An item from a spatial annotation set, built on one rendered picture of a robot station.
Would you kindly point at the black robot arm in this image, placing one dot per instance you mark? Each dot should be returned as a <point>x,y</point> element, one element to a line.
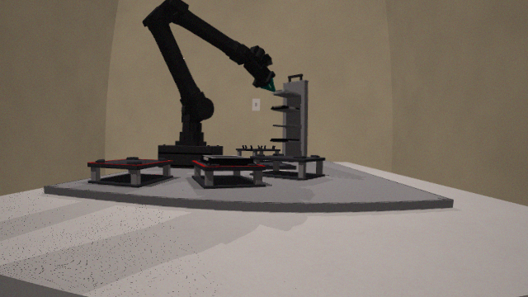
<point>195,106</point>

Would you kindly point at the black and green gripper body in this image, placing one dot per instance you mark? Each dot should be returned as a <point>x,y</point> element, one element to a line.
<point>261,80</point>

